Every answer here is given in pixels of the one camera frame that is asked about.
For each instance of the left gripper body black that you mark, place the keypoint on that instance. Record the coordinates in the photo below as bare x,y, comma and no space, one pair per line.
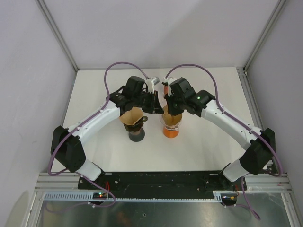
148,101

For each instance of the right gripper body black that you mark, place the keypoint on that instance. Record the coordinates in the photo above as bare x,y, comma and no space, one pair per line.
176,104

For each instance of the brown paper coffee filter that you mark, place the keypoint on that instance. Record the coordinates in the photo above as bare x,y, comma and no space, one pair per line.
167,115
132,116

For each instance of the clear plastic dripper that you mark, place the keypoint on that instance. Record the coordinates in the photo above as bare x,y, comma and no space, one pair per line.
175,126

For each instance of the olive green plastic dripper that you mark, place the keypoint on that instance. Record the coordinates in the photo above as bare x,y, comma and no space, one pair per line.
134,125

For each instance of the glass beaker with orange contents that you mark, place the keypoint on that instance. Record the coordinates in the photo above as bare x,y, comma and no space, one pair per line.
170,132

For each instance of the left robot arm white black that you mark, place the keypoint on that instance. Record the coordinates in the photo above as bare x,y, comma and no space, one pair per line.
67,144

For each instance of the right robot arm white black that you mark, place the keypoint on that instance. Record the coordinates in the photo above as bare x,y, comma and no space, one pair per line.
256,142

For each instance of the grey carafe with red rim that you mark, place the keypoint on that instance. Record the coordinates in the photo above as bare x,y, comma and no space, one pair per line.
137,136

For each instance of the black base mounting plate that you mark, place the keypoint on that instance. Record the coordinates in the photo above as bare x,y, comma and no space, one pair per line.
162,183

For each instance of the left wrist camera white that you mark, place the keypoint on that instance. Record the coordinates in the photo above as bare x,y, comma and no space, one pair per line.
151,83

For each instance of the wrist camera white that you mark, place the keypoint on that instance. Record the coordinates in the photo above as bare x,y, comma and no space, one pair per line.
151,83
168,81

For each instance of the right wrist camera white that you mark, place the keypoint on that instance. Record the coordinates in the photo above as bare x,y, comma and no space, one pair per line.
168,81

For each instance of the aluminium frame rail right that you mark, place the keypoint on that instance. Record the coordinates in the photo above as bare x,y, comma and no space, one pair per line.
276,169

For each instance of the grey slotted cable duct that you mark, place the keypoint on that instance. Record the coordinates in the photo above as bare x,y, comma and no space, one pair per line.
214,196

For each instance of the aluminium frame post right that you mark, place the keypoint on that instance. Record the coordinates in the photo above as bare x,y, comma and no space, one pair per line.
271,22

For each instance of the aluminium frame post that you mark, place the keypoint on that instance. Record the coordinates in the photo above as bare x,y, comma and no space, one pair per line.
56,32
271,22

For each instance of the aluminium frame post left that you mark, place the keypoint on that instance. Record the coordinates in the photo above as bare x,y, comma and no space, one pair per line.
56,32

